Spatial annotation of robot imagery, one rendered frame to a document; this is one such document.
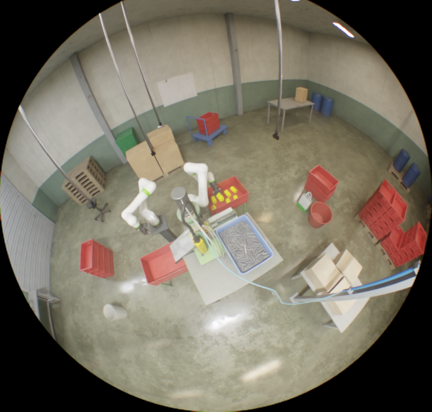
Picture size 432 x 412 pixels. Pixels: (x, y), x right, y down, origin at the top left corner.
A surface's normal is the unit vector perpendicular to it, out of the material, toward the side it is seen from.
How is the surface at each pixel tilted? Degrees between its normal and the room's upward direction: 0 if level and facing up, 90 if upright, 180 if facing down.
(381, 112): 90
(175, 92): 90
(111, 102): 90
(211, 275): 0
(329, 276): 0
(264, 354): 0
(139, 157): 90
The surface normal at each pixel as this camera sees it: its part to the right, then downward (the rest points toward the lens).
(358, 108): -0.88, 0.44
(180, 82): 0.46, 0.67
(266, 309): -0.14, -0.60
